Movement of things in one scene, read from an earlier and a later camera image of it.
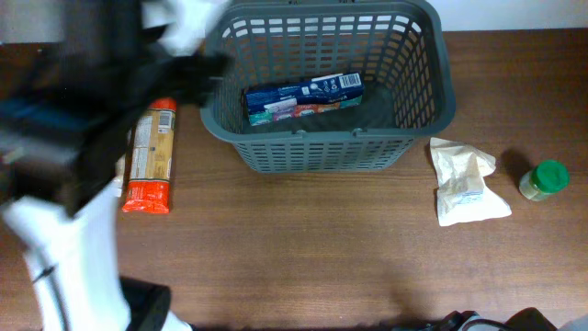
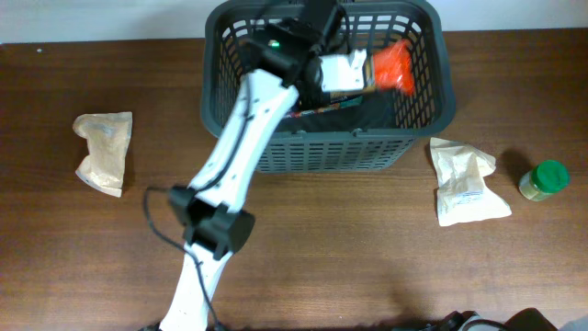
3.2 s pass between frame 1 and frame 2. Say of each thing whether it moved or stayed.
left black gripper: moved
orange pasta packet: moved
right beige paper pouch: stayed
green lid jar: stayed
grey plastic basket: stayed
